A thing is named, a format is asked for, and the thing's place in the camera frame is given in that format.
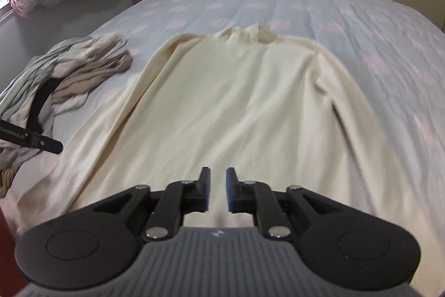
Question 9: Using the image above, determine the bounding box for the striped yellow brown garment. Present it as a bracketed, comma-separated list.
[0, 166, 20, 201]

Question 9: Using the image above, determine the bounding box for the light grey garment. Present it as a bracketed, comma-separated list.
[0, 40, 81, 118]

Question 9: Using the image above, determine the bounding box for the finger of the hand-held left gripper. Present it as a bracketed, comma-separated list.
[27, 131, 64, 154]

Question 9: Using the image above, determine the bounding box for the beige garment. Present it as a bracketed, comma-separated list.
[51, 50, 135, 114]

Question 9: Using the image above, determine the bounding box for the polka dot bed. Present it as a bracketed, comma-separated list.
[0, 0, 445, 297]

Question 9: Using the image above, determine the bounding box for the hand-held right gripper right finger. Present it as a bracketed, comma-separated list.
[226, 168, 355, 242]

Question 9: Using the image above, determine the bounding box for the cream turtleneck sweater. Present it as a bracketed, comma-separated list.
[29, 24, 435, 249]

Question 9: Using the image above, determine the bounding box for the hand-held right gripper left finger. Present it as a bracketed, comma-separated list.
[83, 166, 211, 242]

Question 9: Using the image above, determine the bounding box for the black garment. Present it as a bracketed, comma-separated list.
[27, 77, 65, 135]

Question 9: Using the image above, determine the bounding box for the white fleece garment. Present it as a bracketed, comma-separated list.
[56, 33, 128, 77]

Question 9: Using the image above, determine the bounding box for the person's red clothing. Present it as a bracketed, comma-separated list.
[0, 209, 19, 297]

